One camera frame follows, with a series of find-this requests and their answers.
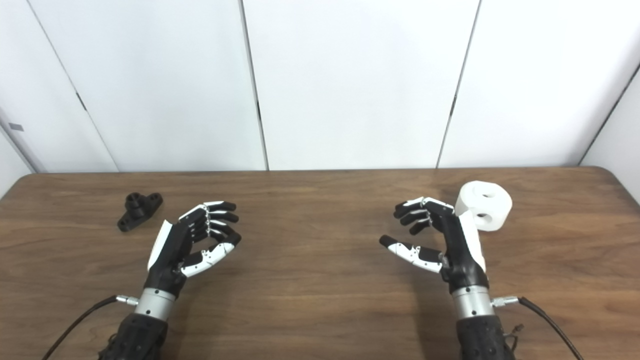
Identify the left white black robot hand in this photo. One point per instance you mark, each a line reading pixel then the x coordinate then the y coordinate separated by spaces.
pixel 167 250

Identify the black plastic holder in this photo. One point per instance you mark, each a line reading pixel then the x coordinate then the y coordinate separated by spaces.
pixel 137 212

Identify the small grey wall label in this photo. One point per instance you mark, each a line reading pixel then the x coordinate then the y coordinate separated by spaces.
pixel 16 127

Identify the round white plastic piece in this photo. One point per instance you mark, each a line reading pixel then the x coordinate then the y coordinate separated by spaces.
pixel 492 205

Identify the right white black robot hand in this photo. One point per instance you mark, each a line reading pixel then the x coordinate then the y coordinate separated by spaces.
pixel 462 250

